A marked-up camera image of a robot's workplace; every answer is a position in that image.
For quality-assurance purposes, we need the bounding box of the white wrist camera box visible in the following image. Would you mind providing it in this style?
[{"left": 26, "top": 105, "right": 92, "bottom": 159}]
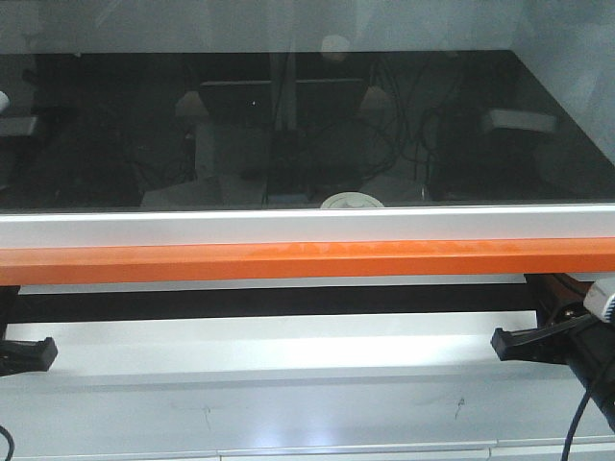
[{"left": 583, "top": 278, "right": 615, "bottom": 324}]

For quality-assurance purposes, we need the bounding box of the white cylinder at left edge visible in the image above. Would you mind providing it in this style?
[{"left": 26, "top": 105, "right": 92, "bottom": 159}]
[{"left": 0, "top": 91, "right": 11, "bottom": 113}]

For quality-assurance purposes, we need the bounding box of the white fume hood sash frame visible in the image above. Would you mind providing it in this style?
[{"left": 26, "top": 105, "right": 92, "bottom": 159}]
[{"left": 1, "top": 204, "right": 614, "bottom": 249}]

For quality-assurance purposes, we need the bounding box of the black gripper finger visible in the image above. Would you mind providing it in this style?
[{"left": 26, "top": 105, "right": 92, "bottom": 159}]
[{"left": 1, "top": 337, "right": 58, "bottom": 376}]

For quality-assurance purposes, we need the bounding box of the black cable right side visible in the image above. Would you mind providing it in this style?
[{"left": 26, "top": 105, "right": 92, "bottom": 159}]
[{"left": 560, "top": 364, "right": 615, "bottom": 461}]

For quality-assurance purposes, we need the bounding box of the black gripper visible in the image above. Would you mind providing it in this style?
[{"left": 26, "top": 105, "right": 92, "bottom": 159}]
[{"left": 490, "top": 314, "right": 614, "bottom": 430}]

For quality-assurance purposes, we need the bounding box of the glass jar with white lid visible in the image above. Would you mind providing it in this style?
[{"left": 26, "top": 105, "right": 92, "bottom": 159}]
[{"left": 320, "top": 191, "right": 384, "bottom": 209}]

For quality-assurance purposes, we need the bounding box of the orange sash handle bar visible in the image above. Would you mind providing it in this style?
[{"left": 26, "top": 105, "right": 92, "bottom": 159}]
[{"left": 1, "top": 237, "right": 614, "bottom": 286}]

